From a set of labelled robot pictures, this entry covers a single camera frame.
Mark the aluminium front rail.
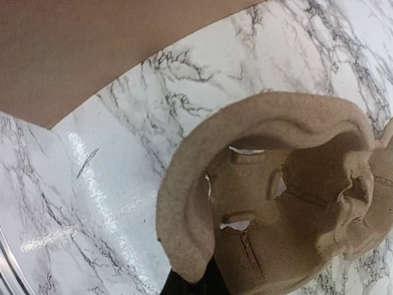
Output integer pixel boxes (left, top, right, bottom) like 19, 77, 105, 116
1, 231, 34, 295

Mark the cardboard cup carrier tray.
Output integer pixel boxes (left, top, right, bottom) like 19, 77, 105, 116
156, 92, 392, 294

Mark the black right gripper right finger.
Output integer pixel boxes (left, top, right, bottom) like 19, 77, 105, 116
204, 257, 230, 295

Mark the brown paper bag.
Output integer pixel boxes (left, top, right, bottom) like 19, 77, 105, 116
1, 0, 253, 128

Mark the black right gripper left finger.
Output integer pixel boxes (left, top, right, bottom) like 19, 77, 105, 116
161, 270, 205, 295

